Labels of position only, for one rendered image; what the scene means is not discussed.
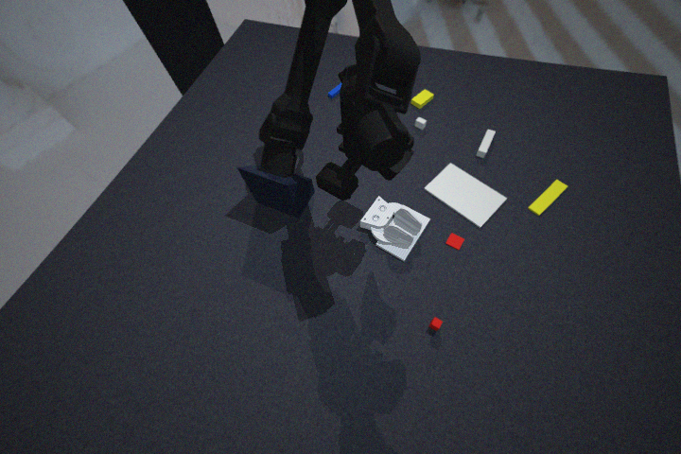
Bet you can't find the blue rectangular bar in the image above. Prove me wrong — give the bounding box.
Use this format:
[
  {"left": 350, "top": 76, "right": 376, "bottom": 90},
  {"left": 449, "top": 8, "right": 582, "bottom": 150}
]
[{"left": 328, "top": 83, "right": 341, "bottom": 98}]

